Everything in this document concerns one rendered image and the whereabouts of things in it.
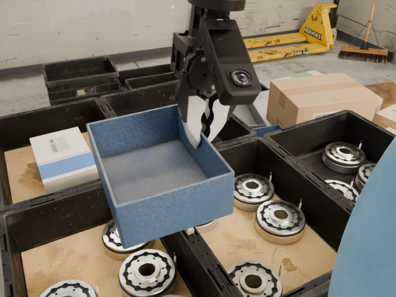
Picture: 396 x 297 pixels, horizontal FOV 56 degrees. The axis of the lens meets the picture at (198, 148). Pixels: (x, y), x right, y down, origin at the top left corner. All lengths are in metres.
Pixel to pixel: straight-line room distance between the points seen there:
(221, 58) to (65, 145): 0.60
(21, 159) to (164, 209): 0.72
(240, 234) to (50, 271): 0.38
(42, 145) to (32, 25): 2.89
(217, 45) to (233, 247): 0.46
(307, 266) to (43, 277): 0.50
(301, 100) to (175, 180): 0.81
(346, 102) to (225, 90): 0.96
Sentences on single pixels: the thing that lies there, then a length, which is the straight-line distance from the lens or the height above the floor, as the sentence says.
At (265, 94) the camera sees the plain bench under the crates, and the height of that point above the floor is 0.70.
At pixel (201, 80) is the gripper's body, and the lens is 0.49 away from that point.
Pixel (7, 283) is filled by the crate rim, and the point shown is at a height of 0.93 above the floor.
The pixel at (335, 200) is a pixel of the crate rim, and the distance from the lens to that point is 0.78.
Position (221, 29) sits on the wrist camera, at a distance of 0.47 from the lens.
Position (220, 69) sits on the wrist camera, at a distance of 0.42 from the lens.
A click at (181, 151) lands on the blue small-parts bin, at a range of 0.61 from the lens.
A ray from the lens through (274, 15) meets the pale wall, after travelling 4.58.
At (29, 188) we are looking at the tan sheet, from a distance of 1.01.
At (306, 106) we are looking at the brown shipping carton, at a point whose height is 0.86.
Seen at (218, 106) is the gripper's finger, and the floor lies 1.18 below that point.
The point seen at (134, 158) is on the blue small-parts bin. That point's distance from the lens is 0.61.
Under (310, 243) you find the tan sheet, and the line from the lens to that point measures 0.83.
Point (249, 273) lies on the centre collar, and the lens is 0.71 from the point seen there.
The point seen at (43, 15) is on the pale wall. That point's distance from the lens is 3.81.
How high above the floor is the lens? 1.42
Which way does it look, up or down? 34 degrees down
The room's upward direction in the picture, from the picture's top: straight up
